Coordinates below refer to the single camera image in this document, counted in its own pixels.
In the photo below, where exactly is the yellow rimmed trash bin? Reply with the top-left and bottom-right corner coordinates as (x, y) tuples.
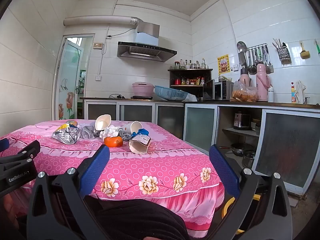
(221, 194), (262, 234)

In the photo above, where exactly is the yellow wall poster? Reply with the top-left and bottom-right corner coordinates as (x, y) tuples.
(217, 54), (230, 75)

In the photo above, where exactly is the kitchen counter cabinet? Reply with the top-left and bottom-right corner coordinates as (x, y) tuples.
(82, 97), (320, 195)

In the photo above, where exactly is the white paper cup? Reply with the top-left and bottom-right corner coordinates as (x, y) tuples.
(124, 121), (143, 135)
(95, 114), (112, 131)

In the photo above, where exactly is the bag of fried snacks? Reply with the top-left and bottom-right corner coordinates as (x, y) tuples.
(230, 80), (258, 103)

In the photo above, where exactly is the black power cable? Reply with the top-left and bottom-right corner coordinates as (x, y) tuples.
(107, 27), (137, 38)

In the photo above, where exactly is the pink thermos flask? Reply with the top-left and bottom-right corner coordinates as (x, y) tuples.
(255, 63), (271, 102)
(239, 66), (253, 90)

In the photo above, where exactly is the white exhaust duct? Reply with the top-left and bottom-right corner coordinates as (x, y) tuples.
(64, 15), (139, 27)

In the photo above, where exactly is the orange mandarin peel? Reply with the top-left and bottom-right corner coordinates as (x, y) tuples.
(104, 136), (123, 147)

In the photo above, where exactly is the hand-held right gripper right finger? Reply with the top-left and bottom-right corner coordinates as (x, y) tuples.
(209, 144), (293, 240)

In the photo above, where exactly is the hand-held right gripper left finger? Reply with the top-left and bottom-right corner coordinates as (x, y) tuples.
(26, 144), (110, 240)

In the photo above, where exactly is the white rag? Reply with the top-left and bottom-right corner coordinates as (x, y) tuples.
(295, 80), (307, 104)

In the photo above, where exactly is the person's black clothing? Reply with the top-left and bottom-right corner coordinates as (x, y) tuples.
(85, 196), (190, 240)

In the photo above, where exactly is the pink floral tablecloth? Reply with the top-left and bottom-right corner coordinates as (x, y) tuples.
(0, 120), (225, 239)

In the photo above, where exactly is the stack of bowls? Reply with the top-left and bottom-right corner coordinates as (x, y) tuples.
(251, 119), (262, 135)

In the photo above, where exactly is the dark wooden spice shelf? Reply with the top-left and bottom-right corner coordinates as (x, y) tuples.
(168, 68), (213, 98)

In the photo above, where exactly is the pink lidded basin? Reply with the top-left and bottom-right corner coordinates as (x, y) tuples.
(132, 81), (155, 97)

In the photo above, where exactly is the row of hanging kitchen utensils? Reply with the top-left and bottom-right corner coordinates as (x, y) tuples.
(236, 41), (274, 75)

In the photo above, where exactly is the frying pan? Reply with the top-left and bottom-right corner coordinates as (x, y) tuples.
(219, 143), (254, 157)

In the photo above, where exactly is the steel range hood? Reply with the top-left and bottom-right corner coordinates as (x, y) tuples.
(117, 21), (177, 62)

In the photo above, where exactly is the blue plastic basket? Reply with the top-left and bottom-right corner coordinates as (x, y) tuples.
(154, 85), (188, 101)

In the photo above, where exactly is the crushed labelled paper cup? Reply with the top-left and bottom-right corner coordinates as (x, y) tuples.
(129, 134), (151, 154)

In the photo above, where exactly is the white tissue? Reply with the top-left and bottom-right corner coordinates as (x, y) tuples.
(99, 126), (120, 140)

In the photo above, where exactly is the silver microwave oven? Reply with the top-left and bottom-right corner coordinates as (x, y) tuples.
(203, 79), (234, 101)

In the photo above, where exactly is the metal chopstick holder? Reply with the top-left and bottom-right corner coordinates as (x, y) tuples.
(272, 38), (291, 65)

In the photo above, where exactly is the yellow wall brush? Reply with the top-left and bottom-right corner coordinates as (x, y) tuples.
(299, 42), (310, 59)

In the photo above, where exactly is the steel pot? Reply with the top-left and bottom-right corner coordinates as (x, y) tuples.
(242, 151), (256, 168)

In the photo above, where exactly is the flower print glass door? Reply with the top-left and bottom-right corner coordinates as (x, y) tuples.
(51, 34), (95, 120)

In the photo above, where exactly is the row of glass bottles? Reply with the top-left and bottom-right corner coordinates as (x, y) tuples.
(174, 58), (209, 70)

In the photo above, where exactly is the silver snack bag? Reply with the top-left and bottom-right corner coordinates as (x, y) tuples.
(51, 120), (82, 145)

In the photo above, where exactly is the row of seasoning jars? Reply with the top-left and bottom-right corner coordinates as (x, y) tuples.
(174, 77), (205, 85)

